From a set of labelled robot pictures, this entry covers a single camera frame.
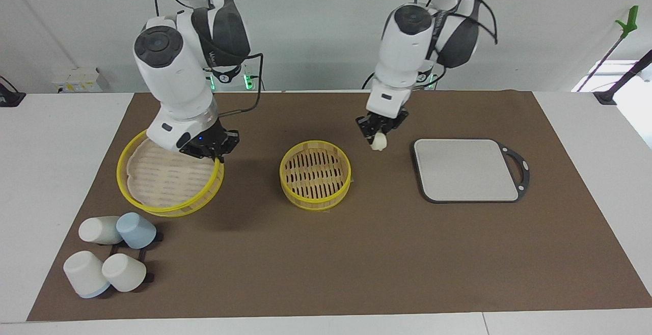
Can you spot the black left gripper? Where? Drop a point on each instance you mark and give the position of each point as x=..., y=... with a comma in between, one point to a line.
x=385, y=121

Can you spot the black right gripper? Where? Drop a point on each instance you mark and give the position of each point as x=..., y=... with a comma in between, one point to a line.
x=206, y=141

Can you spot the white steamed bun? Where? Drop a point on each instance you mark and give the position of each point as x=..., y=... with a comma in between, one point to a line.
x=379, y=142

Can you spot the yellow-rimmed bamboo steamer lid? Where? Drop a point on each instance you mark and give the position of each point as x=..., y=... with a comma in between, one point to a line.
x=163, y=182

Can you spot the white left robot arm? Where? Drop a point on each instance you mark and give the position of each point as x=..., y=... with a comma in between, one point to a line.
x=402, y=50

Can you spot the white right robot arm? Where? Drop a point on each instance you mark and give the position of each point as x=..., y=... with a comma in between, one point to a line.
x=173, y=75

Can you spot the yellow bamboo steamer basket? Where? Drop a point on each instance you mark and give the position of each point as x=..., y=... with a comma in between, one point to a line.
x=315, y=174

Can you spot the grey cutting board black rim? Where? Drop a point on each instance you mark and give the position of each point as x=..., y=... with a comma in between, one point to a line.
x=458, y=172

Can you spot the brown table mat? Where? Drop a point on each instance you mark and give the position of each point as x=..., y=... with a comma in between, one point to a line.
x=254, y=253

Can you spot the light blue cup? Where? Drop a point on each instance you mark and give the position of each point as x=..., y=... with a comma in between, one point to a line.
x=136, y=230

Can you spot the black cup rack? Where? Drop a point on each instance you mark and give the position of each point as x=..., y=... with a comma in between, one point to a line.
x=147, y=276

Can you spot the white box with yellow labels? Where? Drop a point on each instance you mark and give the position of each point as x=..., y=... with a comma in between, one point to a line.
x=79, y=80

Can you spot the white cup with blue rim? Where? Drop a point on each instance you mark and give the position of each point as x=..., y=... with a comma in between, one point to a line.
x=84, y=273

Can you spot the black clamp base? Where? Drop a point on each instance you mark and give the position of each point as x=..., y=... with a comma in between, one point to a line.
x=10, y=98

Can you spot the black stand with clamp base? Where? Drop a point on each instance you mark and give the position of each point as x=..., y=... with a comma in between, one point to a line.
x=621, y=78

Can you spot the thin pole with green tip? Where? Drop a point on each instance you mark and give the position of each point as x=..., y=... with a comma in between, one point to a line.
x=614, y=45

